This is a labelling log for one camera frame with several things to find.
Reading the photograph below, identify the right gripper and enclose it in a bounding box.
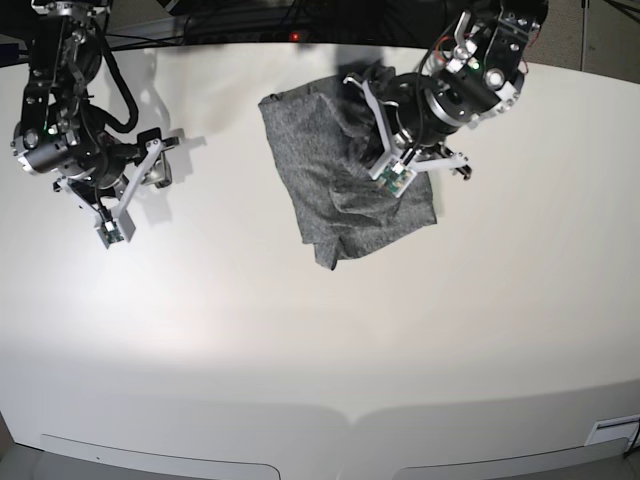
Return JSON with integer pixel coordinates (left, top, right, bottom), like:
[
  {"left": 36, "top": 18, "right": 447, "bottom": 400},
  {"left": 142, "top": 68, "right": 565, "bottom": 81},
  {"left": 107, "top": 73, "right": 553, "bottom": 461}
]
[{"left": 56, "top": 128, "right": 180, "bottom": 223}]

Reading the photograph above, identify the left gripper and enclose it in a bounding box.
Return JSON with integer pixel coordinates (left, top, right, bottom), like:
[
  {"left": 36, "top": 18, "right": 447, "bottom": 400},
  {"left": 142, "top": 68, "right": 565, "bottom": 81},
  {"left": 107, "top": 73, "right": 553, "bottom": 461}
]
[{"left": 343, "top": 64, "right": 473, "bottom": 181}]

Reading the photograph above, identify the grey long-sleeve T-shirt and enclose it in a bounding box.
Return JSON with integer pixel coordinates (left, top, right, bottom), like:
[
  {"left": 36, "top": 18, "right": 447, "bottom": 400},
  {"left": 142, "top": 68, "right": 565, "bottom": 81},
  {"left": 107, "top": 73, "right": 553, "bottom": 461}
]
[{"left": 258, "top": 75, "right": 437, "bottom": 270}]

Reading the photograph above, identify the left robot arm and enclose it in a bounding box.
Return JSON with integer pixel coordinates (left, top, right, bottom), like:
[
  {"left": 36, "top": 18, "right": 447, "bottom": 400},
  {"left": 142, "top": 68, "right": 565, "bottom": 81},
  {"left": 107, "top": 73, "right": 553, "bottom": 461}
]
[{"left": 343, "top": 1, "right": 549, "bottom": 194}]

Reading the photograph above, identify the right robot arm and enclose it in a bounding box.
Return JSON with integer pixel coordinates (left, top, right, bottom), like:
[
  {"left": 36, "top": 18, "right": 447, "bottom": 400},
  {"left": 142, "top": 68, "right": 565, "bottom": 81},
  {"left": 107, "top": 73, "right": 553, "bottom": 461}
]
[{"left": 1, "top": 1, "right": 179, "bottom": 224}]

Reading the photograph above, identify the black power strip red light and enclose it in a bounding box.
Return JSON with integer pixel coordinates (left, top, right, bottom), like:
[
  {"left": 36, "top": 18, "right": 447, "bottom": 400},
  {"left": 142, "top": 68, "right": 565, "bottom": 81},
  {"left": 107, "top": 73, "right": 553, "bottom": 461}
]
[{"left": 189, "top": 27, "right": 321, "bottom": 45}]

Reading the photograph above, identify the thin metal pole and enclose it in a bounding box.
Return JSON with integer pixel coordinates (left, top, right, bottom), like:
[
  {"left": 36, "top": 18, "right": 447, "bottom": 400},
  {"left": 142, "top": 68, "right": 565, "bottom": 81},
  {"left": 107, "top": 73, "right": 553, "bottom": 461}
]
[{"left": 580, "top": 0, "right": 590, "bottom": 71}]

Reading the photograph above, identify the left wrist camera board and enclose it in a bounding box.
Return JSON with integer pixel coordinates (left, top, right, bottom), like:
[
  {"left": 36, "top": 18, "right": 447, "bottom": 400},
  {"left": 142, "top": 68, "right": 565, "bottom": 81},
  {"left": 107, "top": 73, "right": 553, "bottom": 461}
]
[{"left": 368, "top": 156, "right": 417, "bottom": 198}]

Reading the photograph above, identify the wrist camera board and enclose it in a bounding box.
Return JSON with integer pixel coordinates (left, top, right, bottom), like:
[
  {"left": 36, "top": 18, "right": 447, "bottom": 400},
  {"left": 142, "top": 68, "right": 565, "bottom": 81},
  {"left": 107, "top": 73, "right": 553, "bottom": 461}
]
[
  {"left": 96, "top": 212, "right": 136, "bottom": 249},
  {"left": 368, "top": 156, "right": 417, "bottom": 198}
]

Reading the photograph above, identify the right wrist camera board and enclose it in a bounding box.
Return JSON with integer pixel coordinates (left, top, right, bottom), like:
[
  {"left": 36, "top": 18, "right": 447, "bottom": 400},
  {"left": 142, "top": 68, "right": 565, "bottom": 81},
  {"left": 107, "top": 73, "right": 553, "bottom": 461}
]
[{"left": 96, "top": 212, "right": 136, "bottom": 249}]

